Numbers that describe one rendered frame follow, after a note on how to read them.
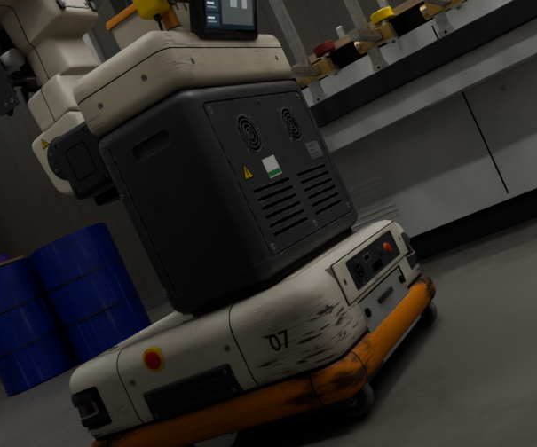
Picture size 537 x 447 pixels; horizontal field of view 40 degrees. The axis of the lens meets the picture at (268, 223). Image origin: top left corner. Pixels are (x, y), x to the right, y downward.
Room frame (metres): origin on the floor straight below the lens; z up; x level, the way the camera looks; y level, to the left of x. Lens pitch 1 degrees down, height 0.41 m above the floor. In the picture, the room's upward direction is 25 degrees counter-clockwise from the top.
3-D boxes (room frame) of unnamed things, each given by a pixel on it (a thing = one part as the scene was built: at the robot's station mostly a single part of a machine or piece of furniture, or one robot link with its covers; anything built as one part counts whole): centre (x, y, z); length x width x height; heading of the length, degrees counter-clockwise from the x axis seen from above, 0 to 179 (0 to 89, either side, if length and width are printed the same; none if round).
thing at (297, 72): (2.60, -0.37, 0.80); 0.43 x 0.03 x 0.04; 151
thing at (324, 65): (2.65, -0.38, 0.80); 0.14 x 0.06 x 0.05; 61
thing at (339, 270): (1.57, -0.17, 0.23); 0.41 x 0.02 x 0.08; 151
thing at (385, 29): (2.53, -0.60, 0.81); 0.14 x 0.06 x 0.05; 61
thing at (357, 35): (2.48, -0.59, 0.81); 0.43 x 0.03 x 0.04; 151
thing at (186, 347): (1.71, 0.13, 0.16); 0.67 x 0.64 x 0.25; 61
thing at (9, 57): (1.85, 0.38, 0.99); 0.28 x 0.16 x 0.22; 151
